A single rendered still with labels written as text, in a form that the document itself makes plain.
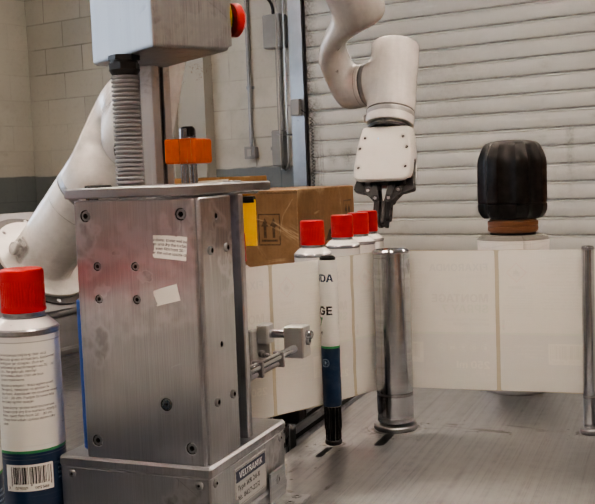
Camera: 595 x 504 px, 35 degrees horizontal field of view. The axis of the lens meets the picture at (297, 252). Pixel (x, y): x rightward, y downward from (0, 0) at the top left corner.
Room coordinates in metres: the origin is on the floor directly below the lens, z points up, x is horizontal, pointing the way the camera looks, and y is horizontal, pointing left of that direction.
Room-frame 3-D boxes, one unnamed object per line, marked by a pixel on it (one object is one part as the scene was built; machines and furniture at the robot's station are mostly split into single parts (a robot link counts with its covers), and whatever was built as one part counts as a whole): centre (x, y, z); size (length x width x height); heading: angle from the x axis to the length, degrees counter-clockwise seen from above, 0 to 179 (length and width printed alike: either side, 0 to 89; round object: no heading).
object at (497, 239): (1.14, -0.26, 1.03); 0.09 x 0.09 x 0.30
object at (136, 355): (0.75, 0.10, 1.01); 0.14 x 0.13 x 0.26; 158
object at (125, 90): (1.06, 0.18, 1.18); 0.04 x 0.04 x 0.21
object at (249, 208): (1.14, 0.06, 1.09); 0.03 x 0.01 x 0.06; 68
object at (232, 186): (0.75, 0.10, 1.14); 0.14 x 0.11 x 0.01; 158
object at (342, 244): (1.42, -0.07, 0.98); 0.05 x 0.05 x 0.20
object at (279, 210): (1.92, 0.05, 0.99); 0.30 x 0.24 x 0.27; 157
